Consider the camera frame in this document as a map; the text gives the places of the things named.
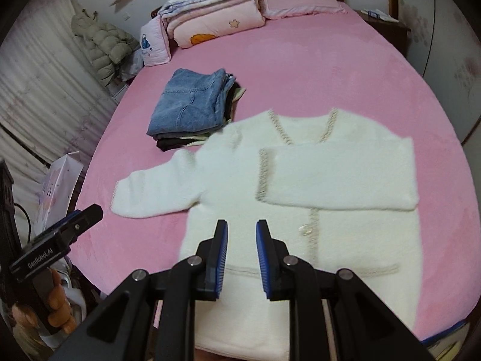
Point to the left hand orange glove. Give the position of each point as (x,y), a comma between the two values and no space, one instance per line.
(61,312)

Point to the small pink printed pillow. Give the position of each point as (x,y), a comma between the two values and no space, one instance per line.
(154,43)

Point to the pink bed sheet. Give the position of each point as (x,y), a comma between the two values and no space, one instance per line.
(299,67)

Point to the beige puffer jacket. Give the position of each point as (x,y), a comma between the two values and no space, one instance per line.
(106,46)

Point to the floral sliding wardrobe door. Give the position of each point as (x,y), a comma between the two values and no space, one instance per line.
(445,51)

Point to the folded pink cartoon quilt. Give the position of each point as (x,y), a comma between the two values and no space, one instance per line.
(191,22)

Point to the dark wooden nightstand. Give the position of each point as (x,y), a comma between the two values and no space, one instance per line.
(396,34)

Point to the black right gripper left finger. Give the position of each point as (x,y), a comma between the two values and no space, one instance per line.
(119,328)

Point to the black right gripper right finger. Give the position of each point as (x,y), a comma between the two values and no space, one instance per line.
(333,316)

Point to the papers on nightstand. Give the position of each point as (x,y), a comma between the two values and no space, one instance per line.
(380,15)

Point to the white fuzzy knit cardigan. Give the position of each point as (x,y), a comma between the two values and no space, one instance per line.
(340,190)

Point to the folded blue denim jeans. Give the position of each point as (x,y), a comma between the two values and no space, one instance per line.
(192,102)

